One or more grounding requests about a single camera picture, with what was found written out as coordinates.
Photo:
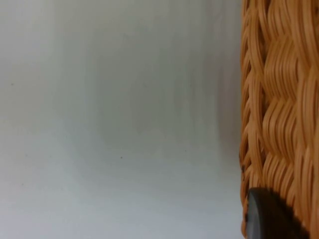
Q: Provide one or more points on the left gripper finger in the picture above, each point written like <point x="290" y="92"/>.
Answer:
<point x="266" y="219"/>

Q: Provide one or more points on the pale brown wicker basket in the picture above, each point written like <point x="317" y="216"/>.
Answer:
<point x="281" y="99"/>

